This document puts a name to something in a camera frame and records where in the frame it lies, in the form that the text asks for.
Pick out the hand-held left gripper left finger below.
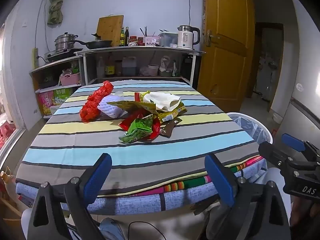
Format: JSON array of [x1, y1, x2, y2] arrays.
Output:
[[27, 152, 113, 240]]

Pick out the grey refrigerator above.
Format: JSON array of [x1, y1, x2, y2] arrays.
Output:
[[270, 0, 320, 155]]

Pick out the white paper bag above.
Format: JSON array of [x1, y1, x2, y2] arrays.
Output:
[[142, 92, 181, 112]]

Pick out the dark liquid jug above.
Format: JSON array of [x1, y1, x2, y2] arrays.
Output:
[[122, 57, 137, 76]]

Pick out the wooden shelf unit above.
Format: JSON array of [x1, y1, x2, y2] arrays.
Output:
[[29, 56, 83, 119]]

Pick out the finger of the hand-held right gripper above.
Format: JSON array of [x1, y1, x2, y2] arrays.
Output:
[[258, 142, 297, 172], [282, 133, 320, 157]]

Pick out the black frying pan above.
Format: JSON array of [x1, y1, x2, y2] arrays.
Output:
[[73, 39, 113, 50]]

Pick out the red mesh bag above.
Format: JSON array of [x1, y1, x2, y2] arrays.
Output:
[[79, 80, 114, 123]]

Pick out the wooden cutting board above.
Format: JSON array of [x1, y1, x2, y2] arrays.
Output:
[[96, 15, 124, 47]]

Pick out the white plastic bags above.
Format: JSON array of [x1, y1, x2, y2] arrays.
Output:
[[160, 55, 175, 77]]

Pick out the green hanging cloth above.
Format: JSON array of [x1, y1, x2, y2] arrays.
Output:
[[47, 0, 66, 25]]

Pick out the pink plastic basket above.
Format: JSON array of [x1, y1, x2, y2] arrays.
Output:
[[59, 73, 81, 86]]

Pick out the soy sauce bottle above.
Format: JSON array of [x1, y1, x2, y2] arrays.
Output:
[[105, 56, 115, 77]]

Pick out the white foam fruit net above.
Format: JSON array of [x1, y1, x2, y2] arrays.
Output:
[[97, 94, 125, 119]]

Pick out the brown snack wrapper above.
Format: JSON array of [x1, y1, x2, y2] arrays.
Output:
[[160, 117, 183, 138]]

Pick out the red plastic stool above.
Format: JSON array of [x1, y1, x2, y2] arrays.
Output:
[[0, 121, 17, 151]]

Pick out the black induction cooktop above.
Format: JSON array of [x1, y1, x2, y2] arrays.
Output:
[[44, 48, 83, 62]]

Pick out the person's right hand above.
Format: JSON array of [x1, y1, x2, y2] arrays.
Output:
[[291, 194, 320, 228]]

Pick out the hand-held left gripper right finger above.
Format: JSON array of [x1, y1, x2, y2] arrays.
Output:
[[204, 153, 292, 240]]

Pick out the metal door handle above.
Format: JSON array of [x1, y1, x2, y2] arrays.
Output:
[[205, 29, 220, 47]]

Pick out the steel steamer pot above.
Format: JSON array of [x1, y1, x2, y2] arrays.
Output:
[[54, 32, 78, 53]]

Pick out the black cable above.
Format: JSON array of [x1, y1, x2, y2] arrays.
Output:
[[128, 221, 167, 240]]

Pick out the pink snack bag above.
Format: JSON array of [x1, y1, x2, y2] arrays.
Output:
[[37, 91, 55, 116]]

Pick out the rainbow striped cloth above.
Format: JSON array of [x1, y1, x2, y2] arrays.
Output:
[[130, 156, 264, 197]]

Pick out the wooden door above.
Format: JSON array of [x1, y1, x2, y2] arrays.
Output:
[[197, 0, 255, 113]]

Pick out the white electric kettle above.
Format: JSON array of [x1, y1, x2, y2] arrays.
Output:
[[177, 25, 201, 49]]

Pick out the green snack wrapper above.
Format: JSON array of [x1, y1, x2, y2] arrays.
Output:
[[119, 114, 154, 143]]

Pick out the pink box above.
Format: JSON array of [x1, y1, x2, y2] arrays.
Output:
[[144, 35, 160, 47]]

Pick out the green snack bag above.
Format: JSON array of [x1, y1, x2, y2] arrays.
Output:
[[54, 87, 73, 105]]

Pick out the striped tablecloth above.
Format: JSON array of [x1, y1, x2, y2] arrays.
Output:
[[15, 80, 263, 198]]

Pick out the clear plastic bottle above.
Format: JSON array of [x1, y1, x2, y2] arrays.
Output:
[[96, 56, 105, 78]]

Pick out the clear plastic container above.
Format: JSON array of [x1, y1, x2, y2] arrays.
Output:
[[159, 32, 178, 47]]

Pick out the white metal rack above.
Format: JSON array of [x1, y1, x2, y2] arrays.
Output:
[[75, 46, 207, 88]]

